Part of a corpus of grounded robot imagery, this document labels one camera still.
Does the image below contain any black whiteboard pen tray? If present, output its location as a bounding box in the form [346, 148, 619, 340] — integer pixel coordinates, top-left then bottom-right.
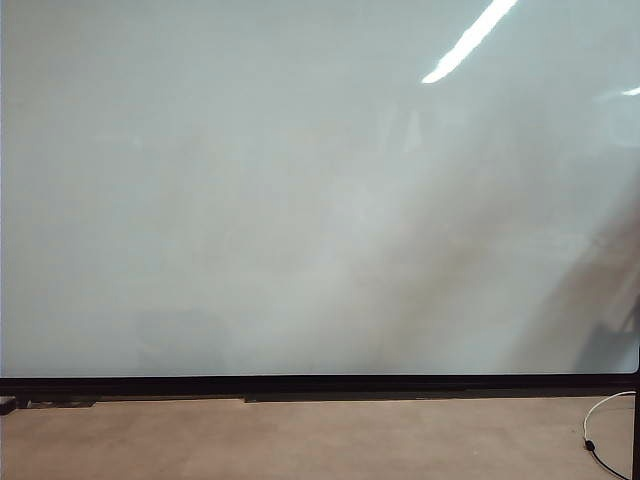
[243, 389, 635, 404]

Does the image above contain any thin white cable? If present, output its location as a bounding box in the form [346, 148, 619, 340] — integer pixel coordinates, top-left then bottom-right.
[581, 390, 637, 480]

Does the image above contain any white glass whiteboard black frame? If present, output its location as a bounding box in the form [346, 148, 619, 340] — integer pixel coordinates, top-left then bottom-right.
[0, 0, 640, 397]

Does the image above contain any black whiteboard stand post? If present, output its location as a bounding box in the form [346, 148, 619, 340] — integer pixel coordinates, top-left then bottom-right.
[631, 339, 640, 480]

